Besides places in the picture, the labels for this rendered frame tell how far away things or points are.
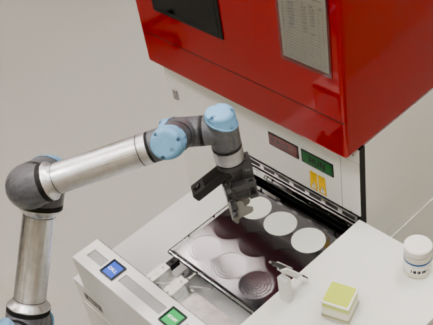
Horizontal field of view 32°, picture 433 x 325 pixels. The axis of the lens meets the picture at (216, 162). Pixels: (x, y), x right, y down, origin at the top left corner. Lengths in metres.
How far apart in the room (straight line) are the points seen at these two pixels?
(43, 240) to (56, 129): 2.46
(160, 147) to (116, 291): 0.57
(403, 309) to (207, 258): 0.59
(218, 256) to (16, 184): 0.67
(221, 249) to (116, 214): 1.59
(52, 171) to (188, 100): 0.83
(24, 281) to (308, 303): 0.73
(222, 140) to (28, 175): 0.46
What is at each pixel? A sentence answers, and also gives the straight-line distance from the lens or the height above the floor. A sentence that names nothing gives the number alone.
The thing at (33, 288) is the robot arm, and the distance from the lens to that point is 2.05.
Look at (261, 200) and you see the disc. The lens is 2.36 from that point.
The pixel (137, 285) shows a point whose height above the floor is 0.96.
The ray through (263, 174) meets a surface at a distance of 2.38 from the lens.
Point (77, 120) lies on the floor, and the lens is 4.46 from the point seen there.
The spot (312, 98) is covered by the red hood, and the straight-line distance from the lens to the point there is 1.94.
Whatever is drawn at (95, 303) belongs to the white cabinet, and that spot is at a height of 0.78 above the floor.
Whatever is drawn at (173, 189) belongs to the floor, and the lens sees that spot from 3.82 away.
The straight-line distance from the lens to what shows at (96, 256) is 2.24.
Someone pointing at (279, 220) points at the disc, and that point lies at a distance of 2.29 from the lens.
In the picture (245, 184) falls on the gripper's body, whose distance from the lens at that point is 1.91.
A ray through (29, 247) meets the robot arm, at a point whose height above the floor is 1.18.
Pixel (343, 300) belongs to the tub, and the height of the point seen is 1.03.
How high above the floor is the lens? 2.52
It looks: 40 degrees down
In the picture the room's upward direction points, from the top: 11 degrees counter-clockwise
